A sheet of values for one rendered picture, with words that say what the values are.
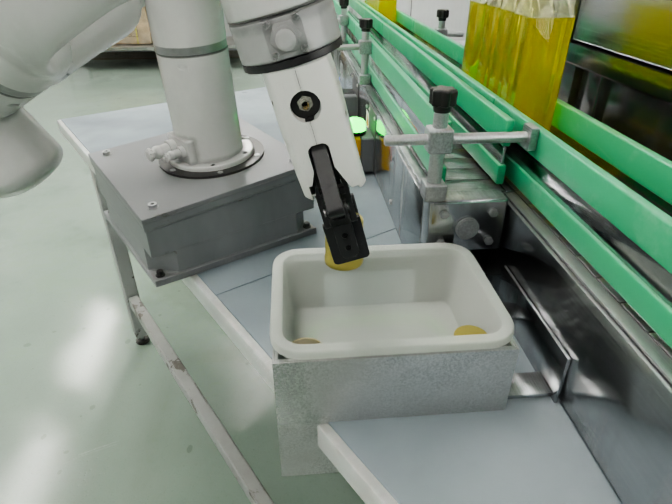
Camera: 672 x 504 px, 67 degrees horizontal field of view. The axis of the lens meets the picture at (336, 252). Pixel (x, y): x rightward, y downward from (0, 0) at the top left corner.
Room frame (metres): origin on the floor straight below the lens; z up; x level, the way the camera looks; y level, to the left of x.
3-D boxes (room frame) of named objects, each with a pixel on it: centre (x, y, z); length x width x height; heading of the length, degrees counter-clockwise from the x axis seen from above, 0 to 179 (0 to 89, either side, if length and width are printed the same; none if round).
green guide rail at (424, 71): (1.45, -0.13, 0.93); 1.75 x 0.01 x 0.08; 5
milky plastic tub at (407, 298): (0.42, -0.05, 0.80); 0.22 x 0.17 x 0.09; 95
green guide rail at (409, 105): (1.44, -0.05, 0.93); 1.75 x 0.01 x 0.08; 5
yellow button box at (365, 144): (0.96, -0.03, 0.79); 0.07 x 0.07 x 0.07; 5
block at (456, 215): (0.54, -0.15, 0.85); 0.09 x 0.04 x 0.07; 95
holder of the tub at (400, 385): (0.42, -0.07, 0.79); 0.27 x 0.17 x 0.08; 95
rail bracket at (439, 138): (0.54, -0.14, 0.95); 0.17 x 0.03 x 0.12; 95
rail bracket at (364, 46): (1.13, -0.04, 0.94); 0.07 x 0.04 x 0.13; 95
